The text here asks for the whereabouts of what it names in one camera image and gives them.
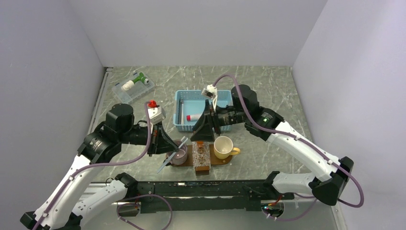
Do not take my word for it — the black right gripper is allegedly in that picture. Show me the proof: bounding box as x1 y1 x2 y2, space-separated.
191 99 248 142

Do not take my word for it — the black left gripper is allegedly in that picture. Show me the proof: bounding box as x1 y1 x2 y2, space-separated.
119 119 179 156

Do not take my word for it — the white toothpaste tube red cap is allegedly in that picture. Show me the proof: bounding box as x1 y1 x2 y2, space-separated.
186 114 201 122

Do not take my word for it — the purple grey mug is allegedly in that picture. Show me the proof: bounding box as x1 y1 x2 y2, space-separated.
166 144 188 166

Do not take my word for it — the yellow mug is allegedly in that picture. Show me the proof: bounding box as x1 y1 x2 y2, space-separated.
214 136 241 160

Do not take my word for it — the clear acrylic holder wooden base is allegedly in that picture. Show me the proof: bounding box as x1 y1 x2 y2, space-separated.
192 141 211 176

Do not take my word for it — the brown oval wooden tray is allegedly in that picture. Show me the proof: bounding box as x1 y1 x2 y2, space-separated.
166 144 233 167

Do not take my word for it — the light blue plastic basket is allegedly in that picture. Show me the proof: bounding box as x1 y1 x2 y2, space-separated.
173 90 232 132

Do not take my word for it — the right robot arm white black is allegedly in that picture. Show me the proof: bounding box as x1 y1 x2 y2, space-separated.
191 84 354 206

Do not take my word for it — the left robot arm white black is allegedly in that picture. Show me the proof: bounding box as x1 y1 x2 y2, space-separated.
20 101 179 230

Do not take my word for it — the clear plastic storage box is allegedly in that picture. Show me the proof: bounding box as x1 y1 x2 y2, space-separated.
112 74 155 104

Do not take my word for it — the green white toy bottle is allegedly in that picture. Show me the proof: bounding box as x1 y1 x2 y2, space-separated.
121 72 149 91

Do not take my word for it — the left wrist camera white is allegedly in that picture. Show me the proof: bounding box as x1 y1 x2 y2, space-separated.
147 100 166 125

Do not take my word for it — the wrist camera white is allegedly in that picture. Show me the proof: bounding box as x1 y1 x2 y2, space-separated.
147 100 166 125
201 84 218 111

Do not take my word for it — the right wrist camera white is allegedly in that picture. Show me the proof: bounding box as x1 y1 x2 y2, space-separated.
201 84 218 111

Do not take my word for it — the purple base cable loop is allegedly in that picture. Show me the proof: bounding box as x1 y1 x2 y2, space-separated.
116 194 173 230

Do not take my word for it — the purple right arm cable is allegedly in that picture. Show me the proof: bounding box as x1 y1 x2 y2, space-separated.
214 74 365 222

